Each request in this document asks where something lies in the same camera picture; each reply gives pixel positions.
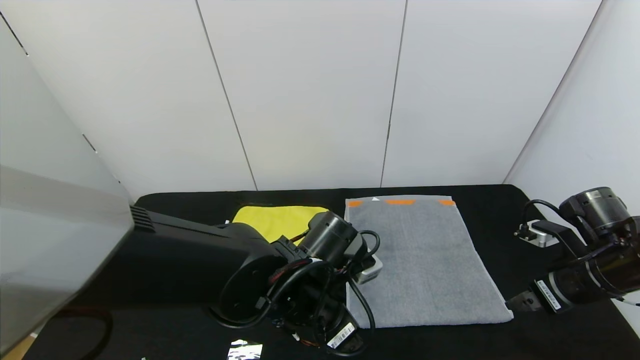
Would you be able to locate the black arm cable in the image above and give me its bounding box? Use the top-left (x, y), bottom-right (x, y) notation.
top-left (521, 199), bottom-right (563, 236)
top-left (347, 230), bottom-right (381, 331)

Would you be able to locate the shiny silver foil piece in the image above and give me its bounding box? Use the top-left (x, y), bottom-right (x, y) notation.
top-left (227, 339), bottom-right (264, 360)

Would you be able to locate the black red braided hose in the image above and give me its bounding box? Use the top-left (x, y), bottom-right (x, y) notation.
top-left (55, 307), bottom-right (113, 360)

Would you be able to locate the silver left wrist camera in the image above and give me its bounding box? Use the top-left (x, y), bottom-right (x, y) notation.
top-left (352, 254), bottom-right (384, 285)

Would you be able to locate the grey towel with orange marks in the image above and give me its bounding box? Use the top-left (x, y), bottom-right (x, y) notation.
top-left (344, 195), bottom-right (515, 329)

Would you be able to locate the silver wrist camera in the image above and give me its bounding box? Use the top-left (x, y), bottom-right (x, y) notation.
top-left (519, 219), bottom-right (561, 249)
top-left (352, 254), bottom-right (384, 285)

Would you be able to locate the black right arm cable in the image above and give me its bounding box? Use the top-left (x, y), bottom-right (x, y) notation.
top-left (521, 199), bottom-right (563, 236)

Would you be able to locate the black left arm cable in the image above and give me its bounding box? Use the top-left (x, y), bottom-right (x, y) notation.
top-left (347, 230), bottom-right (381, 331)

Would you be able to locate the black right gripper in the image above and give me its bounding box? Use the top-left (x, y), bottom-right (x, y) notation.
top-left (505, 258), bottom-right (603, 314)

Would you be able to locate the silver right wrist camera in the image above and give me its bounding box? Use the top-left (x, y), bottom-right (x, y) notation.
top-left (519, 219), bottom-right (561, 249)

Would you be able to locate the yellow microfibre towel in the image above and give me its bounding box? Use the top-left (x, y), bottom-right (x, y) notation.
top-left (232, 205), bottom-right (330, 245)

